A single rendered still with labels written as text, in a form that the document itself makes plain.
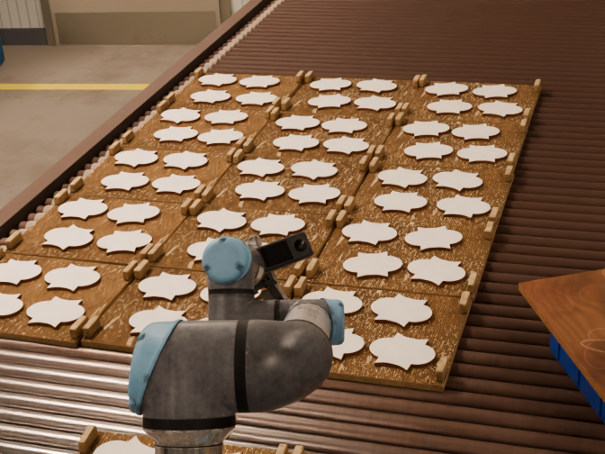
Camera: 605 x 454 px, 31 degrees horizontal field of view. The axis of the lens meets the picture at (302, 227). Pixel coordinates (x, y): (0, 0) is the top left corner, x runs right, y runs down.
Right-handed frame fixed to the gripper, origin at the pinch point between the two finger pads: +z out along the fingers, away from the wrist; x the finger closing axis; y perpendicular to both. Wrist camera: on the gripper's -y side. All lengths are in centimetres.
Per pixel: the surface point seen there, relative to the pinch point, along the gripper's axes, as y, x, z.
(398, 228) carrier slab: -24, -9, 82
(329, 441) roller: 5.8, 32.6, 11.5
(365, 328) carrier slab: -7.6, 13.4, 41.9
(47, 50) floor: 142, -290, 497
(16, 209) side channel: 70, -63, 87
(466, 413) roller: -20.1, 39.2, 20.4
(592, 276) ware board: -57, 25, 41
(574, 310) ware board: -49, 30, 30
